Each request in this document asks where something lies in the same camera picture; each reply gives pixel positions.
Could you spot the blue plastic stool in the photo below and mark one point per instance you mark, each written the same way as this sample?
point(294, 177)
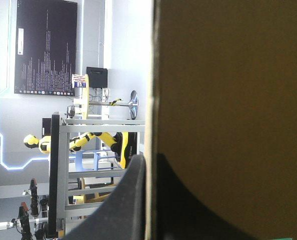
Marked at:
point(79, 160)

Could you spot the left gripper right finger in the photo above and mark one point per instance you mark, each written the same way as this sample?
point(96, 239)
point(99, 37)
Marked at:
point(178, 215)

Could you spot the yellow robot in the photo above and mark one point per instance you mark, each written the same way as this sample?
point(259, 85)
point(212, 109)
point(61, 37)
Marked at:
point(106, 137)

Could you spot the small striped box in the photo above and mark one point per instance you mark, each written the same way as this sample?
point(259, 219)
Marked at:
point(79, 80)

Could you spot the small black monitor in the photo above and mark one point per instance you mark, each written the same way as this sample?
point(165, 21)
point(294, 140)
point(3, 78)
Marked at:
point(97, 77)

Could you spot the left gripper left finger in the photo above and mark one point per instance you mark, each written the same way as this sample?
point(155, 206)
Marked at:
point(123, 207)

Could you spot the dark wall display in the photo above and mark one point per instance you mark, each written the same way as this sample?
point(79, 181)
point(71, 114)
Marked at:
point(46, 45)

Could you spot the grey metal frame table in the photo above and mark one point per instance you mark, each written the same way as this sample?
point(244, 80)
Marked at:
point(63, 160)

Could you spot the brown cardboard box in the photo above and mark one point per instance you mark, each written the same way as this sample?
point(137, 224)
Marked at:
point(226, 75)

